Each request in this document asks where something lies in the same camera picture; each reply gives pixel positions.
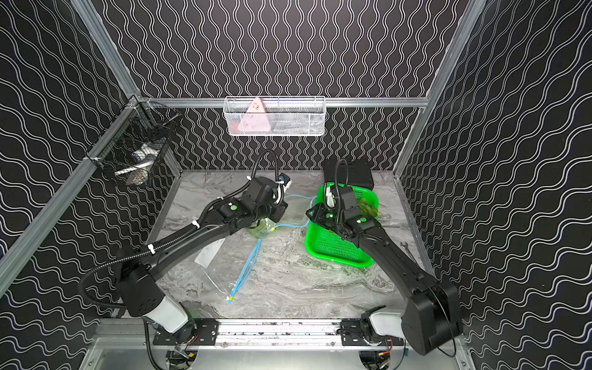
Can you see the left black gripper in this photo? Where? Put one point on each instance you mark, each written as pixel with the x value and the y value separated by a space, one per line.
pixel 277 211

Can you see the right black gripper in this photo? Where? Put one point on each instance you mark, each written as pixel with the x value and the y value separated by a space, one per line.
pixel 317 213

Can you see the cabbage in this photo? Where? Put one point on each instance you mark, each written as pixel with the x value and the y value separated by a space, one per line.
pixel 369 206
pixel 262 229

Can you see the green plastic basket tray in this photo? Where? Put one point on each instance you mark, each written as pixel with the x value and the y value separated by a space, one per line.
pixel 328 246

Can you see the clear zip-top bag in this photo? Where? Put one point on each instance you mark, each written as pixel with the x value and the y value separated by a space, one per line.
pixel 294 218
pixel 225 270

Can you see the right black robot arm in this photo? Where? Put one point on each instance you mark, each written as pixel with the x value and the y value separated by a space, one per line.
pixel 432 312

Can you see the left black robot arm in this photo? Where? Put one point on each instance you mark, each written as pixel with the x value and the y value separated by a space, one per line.
pixel 139 269

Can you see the black plastic case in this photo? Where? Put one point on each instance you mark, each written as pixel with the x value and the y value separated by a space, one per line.
pixel 358 173

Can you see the pink triangular packet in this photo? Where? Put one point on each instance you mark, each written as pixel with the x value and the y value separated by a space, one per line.
pixel 255 120

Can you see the crumpled items in black basket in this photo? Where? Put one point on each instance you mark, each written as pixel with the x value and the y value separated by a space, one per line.
pixel 137 172

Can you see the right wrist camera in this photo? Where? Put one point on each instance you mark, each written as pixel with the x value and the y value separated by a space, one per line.
pixel 328 197

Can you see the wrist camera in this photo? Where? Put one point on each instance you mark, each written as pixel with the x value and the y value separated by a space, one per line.
pixel 328 197
pixel 284 180

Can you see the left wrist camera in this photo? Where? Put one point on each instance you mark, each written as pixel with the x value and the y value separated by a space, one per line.
pixel 284 180

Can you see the white wire wall basket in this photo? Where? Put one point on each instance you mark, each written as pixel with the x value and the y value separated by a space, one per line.
pixel 289 116

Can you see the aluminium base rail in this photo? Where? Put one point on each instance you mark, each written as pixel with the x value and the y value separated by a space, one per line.
pixel 258 335

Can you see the black wire wall basket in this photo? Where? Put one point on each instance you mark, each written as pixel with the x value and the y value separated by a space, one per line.
pixel 151 123

